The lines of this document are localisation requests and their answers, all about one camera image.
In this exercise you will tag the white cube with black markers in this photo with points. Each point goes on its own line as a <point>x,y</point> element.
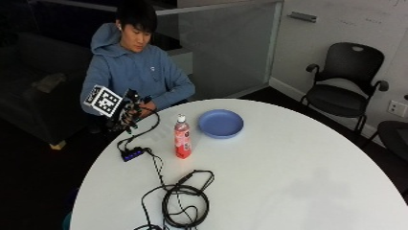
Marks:
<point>103,101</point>

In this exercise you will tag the black hub with blue lights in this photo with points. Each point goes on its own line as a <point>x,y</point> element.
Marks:
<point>132,154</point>

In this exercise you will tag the red drink bottle white cap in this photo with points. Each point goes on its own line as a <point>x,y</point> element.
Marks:
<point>182,139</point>

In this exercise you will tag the the person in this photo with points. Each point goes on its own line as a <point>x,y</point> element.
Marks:
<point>132,68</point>

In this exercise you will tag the blue round plate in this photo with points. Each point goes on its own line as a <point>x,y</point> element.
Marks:
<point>221,123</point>

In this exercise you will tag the grey cushion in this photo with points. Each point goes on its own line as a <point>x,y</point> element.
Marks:
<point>48,82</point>

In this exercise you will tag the dark sofa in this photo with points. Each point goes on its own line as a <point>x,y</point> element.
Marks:
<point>38,96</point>

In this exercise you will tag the black office chair with armrests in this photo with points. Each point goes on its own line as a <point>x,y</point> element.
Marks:
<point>342,92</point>

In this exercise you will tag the glass partition with metal frame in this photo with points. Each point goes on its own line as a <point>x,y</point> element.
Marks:
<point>229,48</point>

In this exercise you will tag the grey wall bracket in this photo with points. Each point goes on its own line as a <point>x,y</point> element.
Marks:
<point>302,16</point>

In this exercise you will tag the white wall outlet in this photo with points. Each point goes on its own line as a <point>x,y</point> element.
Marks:
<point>398,108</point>

